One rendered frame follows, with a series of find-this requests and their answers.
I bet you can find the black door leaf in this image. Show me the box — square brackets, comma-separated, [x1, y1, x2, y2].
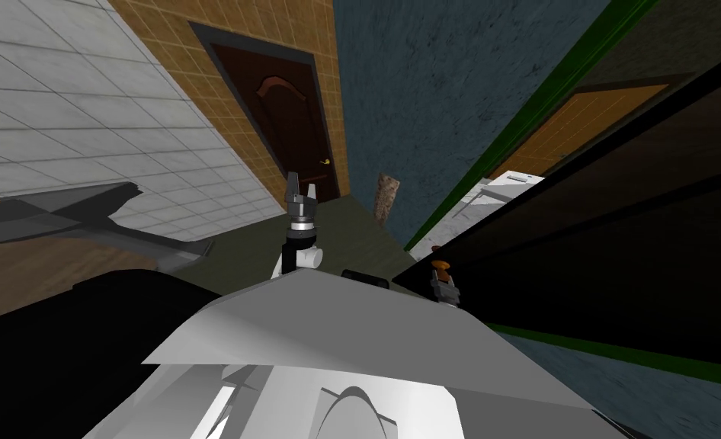
[390, 59, 721, 370]

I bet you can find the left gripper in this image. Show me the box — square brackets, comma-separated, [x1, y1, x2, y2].
[284, 171, 320, 224]

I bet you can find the brown speckled block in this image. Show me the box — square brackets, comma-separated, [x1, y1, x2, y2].
[373, 173, 402, 228]

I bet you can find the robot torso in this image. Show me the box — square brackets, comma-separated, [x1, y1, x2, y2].
[82, 268, 637, 439]

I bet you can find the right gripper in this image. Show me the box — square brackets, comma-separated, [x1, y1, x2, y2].
[430, 271, 463, 309]

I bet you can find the dark brown panelled door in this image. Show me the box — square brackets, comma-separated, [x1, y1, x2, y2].
[209, 41, 341, 207]

